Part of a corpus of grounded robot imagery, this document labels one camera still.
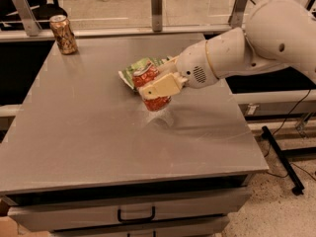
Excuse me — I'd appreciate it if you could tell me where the left metal glass bracket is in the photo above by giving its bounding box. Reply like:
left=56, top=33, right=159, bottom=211
left=12, top=0, right=41, bottom=37

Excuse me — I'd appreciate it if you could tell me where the grey lower drawer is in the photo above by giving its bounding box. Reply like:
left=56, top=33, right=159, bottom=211
left=50, top=216, right=229, bottom=237

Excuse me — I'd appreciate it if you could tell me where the black floor stand bar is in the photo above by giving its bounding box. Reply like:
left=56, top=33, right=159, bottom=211
left=262, top=126, right=304, bottom=196

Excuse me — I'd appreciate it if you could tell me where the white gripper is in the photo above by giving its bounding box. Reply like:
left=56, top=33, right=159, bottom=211
left=138, top=40, right=218, bottom=100

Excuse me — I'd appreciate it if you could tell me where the gold brown soda can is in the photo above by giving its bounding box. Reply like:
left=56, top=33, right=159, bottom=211
left=49, top=15, right=78, bottom=54

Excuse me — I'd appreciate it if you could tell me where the black cable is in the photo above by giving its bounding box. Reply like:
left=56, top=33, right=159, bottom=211
left=263, top=88, right=316, bottom=183

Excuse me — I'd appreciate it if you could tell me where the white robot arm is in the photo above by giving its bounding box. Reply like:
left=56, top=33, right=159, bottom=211
left=139, top=0, right=316, bottom=100

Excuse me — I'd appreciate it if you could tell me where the metal glass bracket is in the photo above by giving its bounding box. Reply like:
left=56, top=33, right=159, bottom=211
left=151, top=0, right=163, bottom=32
left=12, top=0, right=41, bottom=37
left=228, top=0, right=248, bottom=28

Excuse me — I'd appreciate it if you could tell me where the black office chair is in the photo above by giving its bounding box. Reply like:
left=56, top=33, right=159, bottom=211
left=0, top=0, right=67, bottom=31

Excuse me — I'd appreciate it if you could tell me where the right metal glass bracket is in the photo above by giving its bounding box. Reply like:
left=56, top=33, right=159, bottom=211
left=228, top=0, right=248, bottom=28

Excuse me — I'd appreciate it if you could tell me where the grey top drawer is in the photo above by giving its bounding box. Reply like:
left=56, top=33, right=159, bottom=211
left=9, top=187, right=251, bottom=231

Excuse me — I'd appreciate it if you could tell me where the black drawer handle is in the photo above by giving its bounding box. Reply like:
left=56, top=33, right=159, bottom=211
left=117, top=206, right=156, bottom=224

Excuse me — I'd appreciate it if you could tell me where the grey drawer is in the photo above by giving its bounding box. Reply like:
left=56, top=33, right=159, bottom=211
left=50, top=216, right=229, bottom=237
left=9, top=187, right=251, bottom=231

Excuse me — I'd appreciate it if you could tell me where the red coke can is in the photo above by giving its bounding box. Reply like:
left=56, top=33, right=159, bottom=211
left=131, top=61, right=172, bottom=113

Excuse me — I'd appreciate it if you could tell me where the green chip bag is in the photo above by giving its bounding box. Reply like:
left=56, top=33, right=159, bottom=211
left=118, top=56, right=172, bottom=91

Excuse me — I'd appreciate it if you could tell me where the middle metal glass bracket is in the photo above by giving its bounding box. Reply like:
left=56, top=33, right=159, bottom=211
left=151, top=0, right=163, bottom=32

